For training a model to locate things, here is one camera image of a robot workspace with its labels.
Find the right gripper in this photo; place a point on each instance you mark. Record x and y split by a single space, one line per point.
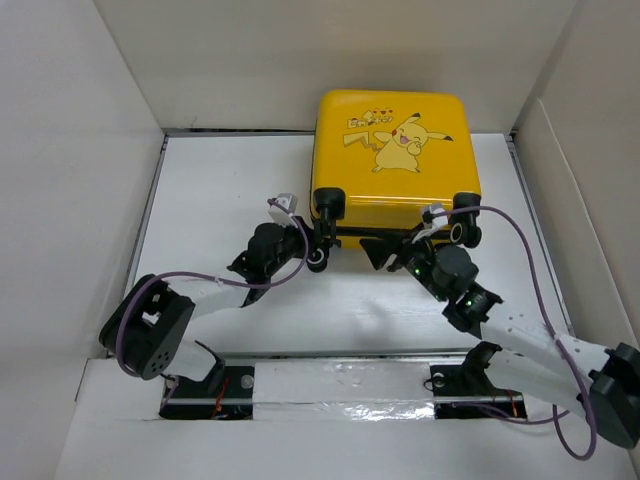
378 250

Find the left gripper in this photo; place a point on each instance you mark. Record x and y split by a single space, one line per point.
312 238

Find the yellow hard-shell suitcase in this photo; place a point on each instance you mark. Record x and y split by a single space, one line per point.
379 157

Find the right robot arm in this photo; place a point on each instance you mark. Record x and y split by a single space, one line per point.
517 351

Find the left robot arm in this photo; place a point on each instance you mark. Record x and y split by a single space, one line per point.
146 331

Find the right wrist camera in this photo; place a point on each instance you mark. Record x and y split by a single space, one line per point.
434 219

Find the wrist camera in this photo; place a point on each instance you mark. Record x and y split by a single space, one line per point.
282 209
434 219

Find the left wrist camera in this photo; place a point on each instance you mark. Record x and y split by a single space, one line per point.
282 209

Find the metal base rail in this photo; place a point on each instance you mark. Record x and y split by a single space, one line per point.
348 389

